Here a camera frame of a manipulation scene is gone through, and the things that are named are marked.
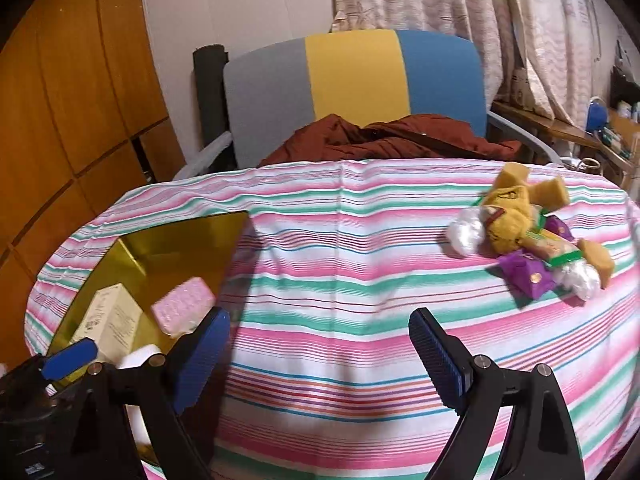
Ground cream printed carton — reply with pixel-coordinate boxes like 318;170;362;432
70;284;142;364

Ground purple candy pouch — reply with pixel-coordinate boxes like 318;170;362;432
498;249;556;299
544;214;574;242

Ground white bubble-wrap bundle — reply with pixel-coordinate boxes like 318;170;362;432
552;259;601;301
446;206;486;257

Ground green-edged snack packet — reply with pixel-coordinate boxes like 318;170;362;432
520;229;582;268

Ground yellow plush toy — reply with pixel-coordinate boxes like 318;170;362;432
483;184;533;255

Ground white round container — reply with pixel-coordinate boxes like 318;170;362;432
117;344;160;448

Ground gold tin box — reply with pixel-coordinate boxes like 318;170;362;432
46;210;252;466

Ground striped pink green tablecloth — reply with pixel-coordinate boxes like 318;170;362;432
24;159;639;479

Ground dark red cloth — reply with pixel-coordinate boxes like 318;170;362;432
260;114;522;166

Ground wooden wardrobe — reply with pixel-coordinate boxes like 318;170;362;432
1;0;183;366

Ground grey yellow blue chair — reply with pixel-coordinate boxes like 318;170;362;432
176;29;561;179

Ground wooden side shelf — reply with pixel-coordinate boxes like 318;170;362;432
491;101;639;192

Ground patterned beige curtain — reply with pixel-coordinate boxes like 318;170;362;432
333;0;599;128

